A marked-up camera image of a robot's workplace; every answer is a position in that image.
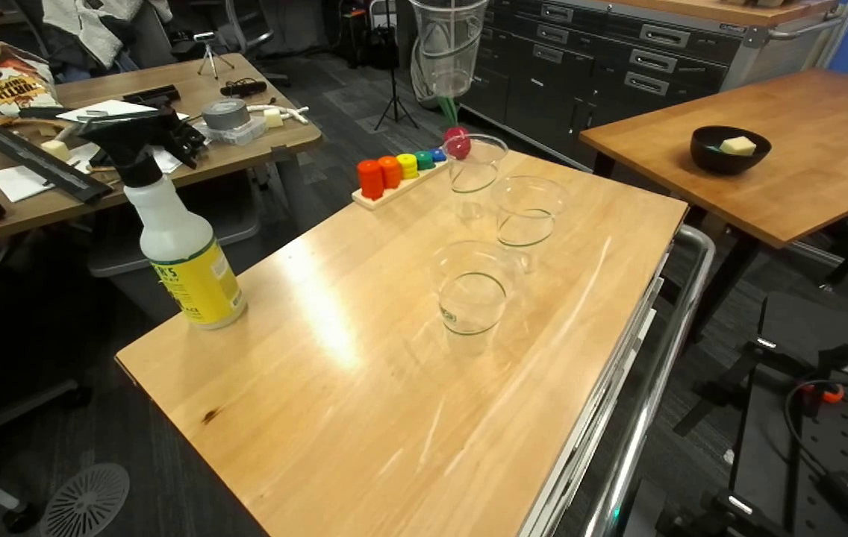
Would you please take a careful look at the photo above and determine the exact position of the black remote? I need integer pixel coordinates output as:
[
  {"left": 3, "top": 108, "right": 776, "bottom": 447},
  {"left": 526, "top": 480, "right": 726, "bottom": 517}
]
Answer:
[{"left": 219, "top": 74, "right": 272, "bottom": 101}]

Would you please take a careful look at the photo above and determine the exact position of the white cable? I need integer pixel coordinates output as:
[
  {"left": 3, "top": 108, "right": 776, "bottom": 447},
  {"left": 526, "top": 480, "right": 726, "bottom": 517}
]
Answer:
[{"left": 243, "top": 101, "right": 315, "bottom": 131}]

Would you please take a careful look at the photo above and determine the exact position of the grey round container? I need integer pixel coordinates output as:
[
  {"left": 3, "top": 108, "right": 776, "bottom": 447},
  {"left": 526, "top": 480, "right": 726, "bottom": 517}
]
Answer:
[{"left": 199, "top": 93, "right": 269, "bottom": 147}]

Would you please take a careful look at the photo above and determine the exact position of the white wire net basket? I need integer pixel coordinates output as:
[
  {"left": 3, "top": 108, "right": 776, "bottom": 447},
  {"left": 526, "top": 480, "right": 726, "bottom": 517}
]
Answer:
[{"left": 406, "top": 0, "right": 494, "bottom": 101}]

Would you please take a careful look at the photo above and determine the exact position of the metal cart frame with handle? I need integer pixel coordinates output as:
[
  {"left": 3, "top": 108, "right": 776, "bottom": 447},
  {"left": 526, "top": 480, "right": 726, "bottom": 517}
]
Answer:
[{"left": 518, "top": 220, "right": 723, "bottom": 537}]

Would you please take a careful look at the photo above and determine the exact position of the pale jacket on chair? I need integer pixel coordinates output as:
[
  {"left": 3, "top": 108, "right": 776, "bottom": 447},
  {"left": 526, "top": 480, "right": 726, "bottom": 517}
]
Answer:
[{"left": 40, "top": 0, "right": 179, "bottom": 71}]

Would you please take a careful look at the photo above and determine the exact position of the white paper note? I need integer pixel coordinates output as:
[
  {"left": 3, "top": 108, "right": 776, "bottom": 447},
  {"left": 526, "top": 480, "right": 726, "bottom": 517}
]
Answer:
[{"left": 0, "top": 161, "right": 58, "bottom": 205}]

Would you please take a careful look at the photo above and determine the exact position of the orange peg block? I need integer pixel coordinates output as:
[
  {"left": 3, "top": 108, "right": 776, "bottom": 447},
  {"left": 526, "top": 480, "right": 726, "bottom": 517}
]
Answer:
[{"left": 378, "top": 153, "right": 406, "bottom": 190}]

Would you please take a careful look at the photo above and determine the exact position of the light wooden side table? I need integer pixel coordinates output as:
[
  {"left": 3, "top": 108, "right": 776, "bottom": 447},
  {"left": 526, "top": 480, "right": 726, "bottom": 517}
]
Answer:
[{"left": 579, "top": 65, "right": 848, "bottom": 302}]

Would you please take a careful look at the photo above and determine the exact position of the pale food in bowl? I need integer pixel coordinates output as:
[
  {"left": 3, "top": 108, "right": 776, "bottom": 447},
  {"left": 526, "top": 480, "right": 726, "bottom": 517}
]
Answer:
[{"left": 712, "top": 134, "right": 763, "bottom": 161}]

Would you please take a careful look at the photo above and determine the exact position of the grey round slotted disc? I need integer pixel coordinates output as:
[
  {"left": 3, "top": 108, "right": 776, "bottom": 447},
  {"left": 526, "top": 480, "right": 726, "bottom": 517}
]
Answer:
[{"left": 40, "top": 460, "right": 136, "bottom": 537}]

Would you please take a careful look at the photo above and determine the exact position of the white sheet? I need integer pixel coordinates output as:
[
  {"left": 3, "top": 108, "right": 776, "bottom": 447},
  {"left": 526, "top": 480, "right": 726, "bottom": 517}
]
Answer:
[{"left": 58, "top": 99, "right": 163, "bottom": 128}]

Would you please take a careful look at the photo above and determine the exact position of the chips bag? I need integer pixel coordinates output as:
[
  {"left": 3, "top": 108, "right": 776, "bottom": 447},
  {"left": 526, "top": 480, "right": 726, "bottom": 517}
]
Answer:
[{"left": 0, "top": 38, "right": 64, "bottom": 128}]

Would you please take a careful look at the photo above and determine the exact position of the red peg block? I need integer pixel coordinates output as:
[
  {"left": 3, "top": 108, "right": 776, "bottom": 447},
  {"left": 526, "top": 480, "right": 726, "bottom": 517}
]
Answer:
[{"left": 357, "top": 159, "right": 391, "bottom": 202}]

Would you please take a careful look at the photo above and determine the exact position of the brown office desk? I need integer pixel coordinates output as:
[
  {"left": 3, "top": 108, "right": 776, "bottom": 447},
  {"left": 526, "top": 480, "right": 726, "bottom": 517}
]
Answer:
[{"left": 0, "top": 53, "right": 327, "bottom": 250}]

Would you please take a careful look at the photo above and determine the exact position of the red apple toy green leaf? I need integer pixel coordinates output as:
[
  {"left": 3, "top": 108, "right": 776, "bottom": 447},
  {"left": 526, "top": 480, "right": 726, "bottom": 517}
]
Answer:
[{"left": 437, "top": 96, "right": 476, "bottom": 165}]

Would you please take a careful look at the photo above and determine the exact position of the black bowl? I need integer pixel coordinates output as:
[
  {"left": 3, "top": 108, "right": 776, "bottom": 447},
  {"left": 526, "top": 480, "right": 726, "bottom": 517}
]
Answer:
[{"left": 688, "top": 123, "right": 776, "bottom": 180}]

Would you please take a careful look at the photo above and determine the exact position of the long black bar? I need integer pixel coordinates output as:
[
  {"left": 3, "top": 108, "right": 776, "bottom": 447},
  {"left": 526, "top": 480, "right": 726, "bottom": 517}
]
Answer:
[{"left": 0, "top": 123, "right": 115, "bottom": 205}]

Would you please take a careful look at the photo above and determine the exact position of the pale wooden peg tray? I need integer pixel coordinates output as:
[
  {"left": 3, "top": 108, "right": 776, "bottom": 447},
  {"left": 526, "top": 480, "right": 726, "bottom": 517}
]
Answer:
[{"left": 351, "top": 159, "right": 451, "bottom": 211}]

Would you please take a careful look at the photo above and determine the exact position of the orange clamp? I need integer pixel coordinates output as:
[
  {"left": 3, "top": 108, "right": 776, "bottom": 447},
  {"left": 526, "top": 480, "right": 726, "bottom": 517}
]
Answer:
[{"left": 793, "top": 378, "right": 848, "bottom": 411}]

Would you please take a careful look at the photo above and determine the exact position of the black flat device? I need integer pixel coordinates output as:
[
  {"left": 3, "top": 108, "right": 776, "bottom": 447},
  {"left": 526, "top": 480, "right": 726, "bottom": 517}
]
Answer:
[{"left": 124, "top": 85, "right": 184, "bottom": 114}]

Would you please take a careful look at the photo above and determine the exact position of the black tripod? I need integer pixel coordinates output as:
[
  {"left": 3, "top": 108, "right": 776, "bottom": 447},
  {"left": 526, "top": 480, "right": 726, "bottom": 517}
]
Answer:
[{"left": 367, "top": 0, "right": 428, "bottom": 131}]

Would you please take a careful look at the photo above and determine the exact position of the spray bottle yellow label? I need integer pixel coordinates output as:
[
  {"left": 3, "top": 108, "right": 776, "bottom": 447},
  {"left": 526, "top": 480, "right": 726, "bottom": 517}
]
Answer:
[{"left": 93, "top": 111, "right": 251, "bottom": 334}]

